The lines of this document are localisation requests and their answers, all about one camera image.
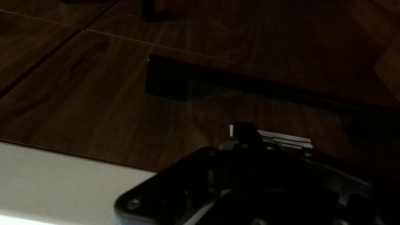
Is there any wooden base cabinet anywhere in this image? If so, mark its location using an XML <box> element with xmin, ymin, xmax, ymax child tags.
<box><xmin>0</xmin><ymin>0</ymin><xmax>400</xmax><ymax>97</ymax></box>

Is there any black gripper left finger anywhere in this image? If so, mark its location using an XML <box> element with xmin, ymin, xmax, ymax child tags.
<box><xmin>114</xmin><ymin>121</ymin><xmax>258</xmax><ymax>225</ymax></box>

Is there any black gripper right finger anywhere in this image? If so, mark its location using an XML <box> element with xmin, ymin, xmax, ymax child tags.
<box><xmin>254</xmin><ymin>142</ymin><xmax>389</xmax><ymax>225</ymax></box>

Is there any black drawer handle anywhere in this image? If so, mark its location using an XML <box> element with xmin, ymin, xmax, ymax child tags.
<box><xmin>145</xmin><ymin>54</ymin><xmax>400</xmax><ymax>143</ymax></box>

